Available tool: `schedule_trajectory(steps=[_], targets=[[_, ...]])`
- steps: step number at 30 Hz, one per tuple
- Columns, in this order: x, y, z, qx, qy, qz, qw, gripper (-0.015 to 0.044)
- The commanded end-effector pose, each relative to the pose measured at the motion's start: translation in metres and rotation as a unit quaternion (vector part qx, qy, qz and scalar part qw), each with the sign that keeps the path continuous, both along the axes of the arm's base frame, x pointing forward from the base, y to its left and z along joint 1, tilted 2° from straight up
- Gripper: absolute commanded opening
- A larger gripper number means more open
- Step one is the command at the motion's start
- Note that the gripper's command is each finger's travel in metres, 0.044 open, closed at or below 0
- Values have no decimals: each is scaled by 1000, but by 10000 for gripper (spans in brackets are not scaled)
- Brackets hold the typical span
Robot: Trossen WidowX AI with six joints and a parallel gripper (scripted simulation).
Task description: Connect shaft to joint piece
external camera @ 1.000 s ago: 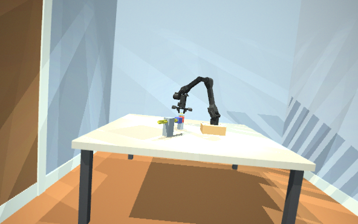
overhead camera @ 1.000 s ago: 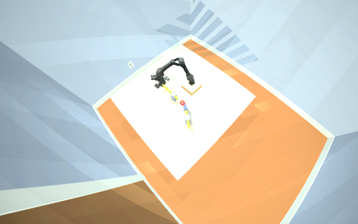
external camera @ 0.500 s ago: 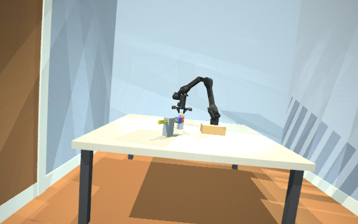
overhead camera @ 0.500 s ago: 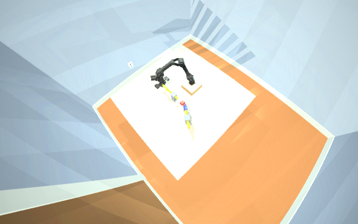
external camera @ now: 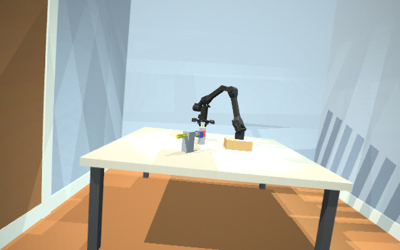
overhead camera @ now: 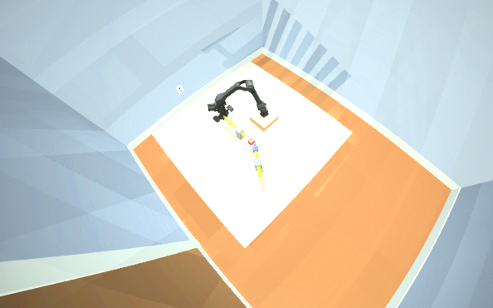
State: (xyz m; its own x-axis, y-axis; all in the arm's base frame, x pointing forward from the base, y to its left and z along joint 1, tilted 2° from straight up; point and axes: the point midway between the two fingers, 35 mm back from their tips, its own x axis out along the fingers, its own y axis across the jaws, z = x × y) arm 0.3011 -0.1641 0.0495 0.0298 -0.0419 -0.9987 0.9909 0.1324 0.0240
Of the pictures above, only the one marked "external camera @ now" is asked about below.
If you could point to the yellow square bar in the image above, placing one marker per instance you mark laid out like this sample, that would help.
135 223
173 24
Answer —
201 141

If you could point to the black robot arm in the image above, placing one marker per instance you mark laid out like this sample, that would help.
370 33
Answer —
237 122

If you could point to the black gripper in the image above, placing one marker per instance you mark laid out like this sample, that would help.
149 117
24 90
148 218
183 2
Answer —
203 117

